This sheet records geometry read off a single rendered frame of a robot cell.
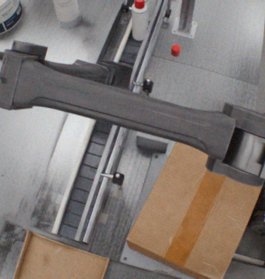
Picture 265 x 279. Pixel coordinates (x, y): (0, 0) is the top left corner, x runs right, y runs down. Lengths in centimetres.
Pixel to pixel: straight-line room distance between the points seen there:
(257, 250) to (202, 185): 99
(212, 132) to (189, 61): 84
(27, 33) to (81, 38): 22
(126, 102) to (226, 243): 46
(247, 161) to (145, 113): 16
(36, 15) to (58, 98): 99
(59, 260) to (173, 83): 70
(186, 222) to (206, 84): 61
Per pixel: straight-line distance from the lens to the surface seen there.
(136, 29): 125
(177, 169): 84
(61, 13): 131
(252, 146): 51
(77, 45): 131
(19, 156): 122
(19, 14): 145
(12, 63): 49
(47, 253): 112
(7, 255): 117
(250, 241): 178
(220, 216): 83
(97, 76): 83
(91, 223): 106
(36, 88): 48
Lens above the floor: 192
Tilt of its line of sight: 69 degrees down
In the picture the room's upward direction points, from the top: 2 degrees counter-clockwise
